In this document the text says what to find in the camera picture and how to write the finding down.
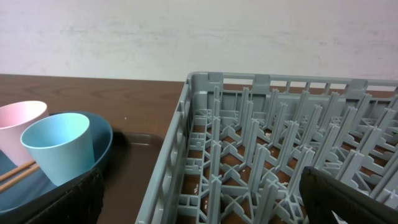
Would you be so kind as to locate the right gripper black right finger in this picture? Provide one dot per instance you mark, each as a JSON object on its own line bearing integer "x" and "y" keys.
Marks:
{"x": 324, "y": 197}

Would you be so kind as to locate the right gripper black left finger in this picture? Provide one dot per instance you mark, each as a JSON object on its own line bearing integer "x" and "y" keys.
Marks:
{"x": 77, "y": 201}

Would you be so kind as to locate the pink plastic cup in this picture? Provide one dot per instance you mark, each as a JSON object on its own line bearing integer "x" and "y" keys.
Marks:
{"x": 15, "y": 119}

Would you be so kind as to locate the grey plastic dishwasher rack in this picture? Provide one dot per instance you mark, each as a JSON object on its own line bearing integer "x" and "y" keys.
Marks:
{"x": 238, "y": 143}

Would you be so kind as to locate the dark blue plate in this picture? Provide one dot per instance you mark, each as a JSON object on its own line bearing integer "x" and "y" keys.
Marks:
{"x": 38, "y": 184}

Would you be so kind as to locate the light blue plastic cup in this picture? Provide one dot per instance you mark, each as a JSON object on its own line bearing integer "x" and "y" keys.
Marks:
{"x": 62, "y": 146}

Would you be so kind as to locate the brown plastic serving tray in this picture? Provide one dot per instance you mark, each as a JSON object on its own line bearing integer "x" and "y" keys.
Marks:
{"x": 127, "y": 175}

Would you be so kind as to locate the wooden chopstick left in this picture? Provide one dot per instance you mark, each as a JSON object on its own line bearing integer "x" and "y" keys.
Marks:
{"x": 18, "y": 170}

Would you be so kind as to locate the wooden chopstick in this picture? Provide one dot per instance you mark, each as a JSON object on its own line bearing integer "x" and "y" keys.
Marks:
{"x": 18, "y": 178}
{"x": 18, "y": 170}

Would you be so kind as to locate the wooden chopstick right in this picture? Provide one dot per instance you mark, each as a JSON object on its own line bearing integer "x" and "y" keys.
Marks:
{"x": 18, "y": 178}

